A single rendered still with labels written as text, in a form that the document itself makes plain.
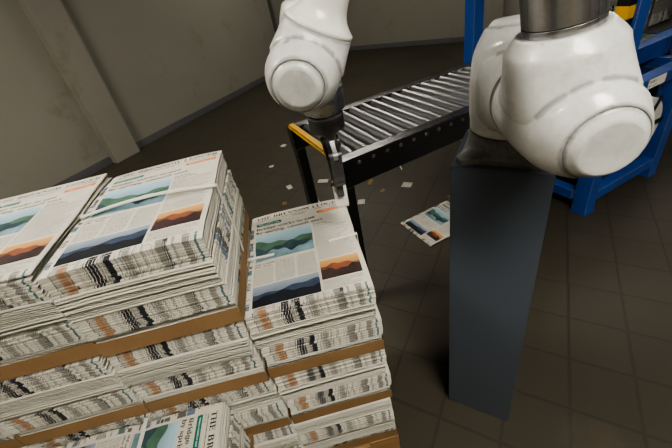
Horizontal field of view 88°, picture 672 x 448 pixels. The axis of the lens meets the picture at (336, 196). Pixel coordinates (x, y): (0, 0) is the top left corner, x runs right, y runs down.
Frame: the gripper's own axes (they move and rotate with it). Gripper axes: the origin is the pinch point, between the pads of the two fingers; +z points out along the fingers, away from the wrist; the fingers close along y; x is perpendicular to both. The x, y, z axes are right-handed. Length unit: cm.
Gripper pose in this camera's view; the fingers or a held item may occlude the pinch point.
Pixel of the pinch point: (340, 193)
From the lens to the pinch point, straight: 82.8
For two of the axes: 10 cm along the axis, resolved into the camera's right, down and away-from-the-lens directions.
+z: 1.7, 8.3, 5.4
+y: 1.7, 5.1, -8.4
